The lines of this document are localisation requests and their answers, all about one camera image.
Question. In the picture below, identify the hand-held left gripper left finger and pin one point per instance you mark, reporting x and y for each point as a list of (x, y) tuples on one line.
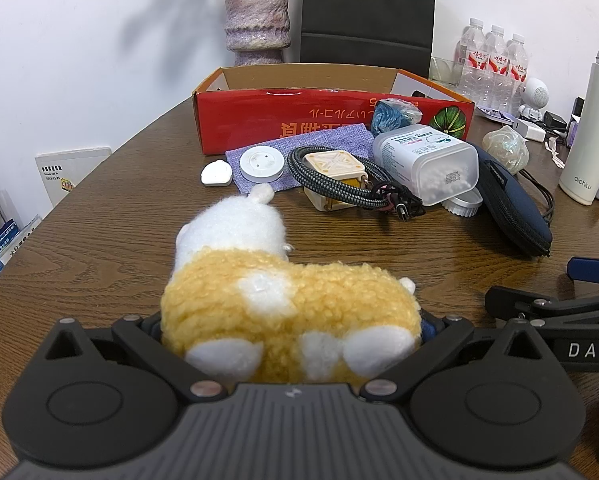
[(142, 341)]

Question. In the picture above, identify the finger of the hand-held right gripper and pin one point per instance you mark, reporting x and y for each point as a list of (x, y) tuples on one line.
[(554, 302), (597, 269)]

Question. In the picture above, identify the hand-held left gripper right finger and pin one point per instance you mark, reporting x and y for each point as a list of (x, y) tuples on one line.
[(444, 342)]

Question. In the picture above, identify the navy zip pouch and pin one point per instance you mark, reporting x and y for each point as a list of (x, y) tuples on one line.
[(514, 210)]

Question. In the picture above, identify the white ribbed round lid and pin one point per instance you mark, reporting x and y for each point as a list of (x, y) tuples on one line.
[(463, 206)]

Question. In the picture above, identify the yellow and white plush toy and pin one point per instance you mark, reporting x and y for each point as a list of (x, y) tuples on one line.
[(279, 300)]

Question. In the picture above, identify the small white rounded device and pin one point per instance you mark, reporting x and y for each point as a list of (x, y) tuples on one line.
[(216, 173)]

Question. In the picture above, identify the translucent white plastic jar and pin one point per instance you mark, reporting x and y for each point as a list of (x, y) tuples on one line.
[(424, 160)]

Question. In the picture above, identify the yellow cube charger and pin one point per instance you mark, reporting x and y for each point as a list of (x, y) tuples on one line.
[(332, 167)]

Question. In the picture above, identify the white round disc device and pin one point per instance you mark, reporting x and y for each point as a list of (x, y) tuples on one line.
[(262, 162)]

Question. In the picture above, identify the blue yarn ball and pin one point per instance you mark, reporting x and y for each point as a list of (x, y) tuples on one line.
[(392, 115)]

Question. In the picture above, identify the purple woven cloth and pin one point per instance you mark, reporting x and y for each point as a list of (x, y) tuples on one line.
[(329, 137)]

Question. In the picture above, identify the red cardboard box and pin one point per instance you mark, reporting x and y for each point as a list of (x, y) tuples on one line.
[(259, 120)]

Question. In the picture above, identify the wooden desktop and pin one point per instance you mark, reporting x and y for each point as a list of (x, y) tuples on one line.
[(104, 260)]

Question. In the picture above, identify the white thermos bottle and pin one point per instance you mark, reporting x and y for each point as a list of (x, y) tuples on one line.
[(592, 130)]

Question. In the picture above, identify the purple small box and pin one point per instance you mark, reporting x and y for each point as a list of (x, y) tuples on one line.
[(577, 130)]

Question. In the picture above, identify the iridescent crumpled ball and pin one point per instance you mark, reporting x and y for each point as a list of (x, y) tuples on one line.
[(505, 149)]

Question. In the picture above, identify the black power adapter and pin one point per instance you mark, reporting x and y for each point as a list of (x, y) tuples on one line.
[(555, 120)]

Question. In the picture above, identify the white charger brick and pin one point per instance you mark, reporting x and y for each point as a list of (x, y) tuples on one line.
[(528, 129)]

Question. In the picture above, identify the white box on floor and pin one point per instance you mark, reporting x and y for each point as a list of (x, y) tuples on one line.
[(71, 175)]

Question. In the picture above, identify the white round robot speaker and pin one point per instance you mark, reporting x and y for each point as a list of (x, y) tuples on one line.
[(534, 97)]

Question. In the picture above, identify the purple patterned packet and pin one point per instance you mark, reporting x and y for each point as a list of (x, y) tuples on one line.
[(494, 114)]

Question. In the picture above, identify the clear water bottle red label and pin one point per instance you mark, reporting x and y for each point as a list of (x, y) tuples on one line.
[(515, 72), (472, 57), (495, 67)]

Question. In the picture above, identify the clear plastic container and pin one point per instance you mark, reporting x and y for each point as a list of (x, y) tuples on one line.
[(445, 70)]

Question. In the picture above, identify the purple ceramic vase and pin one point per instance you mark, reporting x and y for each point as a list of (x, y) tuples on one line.
[(257, 20)]

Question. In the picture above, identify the black paper bag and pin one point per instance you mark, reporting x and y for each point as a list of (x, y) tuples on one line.
[(367, 10)]

